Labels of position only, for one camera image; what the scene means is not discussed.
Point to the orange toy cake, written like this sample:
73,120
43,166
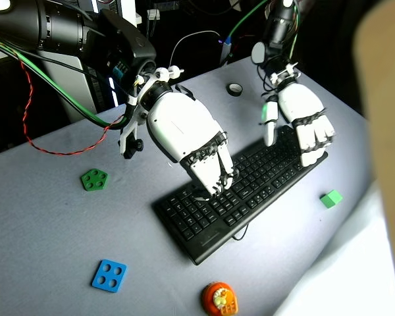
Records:
214,296

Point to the grey table cloth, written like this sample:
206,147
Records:
52,224

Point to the blue square block four holes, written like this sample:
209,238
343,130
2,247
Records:
109,276

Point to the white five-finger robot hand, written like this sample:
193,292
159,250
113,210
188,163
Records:
181,125
299,102

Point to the green pentagon block with holes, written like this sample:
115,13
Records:
94,179

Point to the beige blurred panel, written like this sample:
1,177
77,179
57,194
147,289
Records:
388,98

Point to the green cube block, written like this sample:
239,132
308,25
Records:
330,199

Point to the white adapter with blue plug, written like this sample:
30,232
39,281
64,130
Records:
226,49

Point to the white sheet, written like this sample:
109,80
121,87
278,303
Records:
349,263

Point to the black computer keyboard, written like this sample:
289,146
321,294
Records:
250,197

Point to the black tape roll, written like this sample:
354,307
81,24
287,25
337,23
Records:
230,90

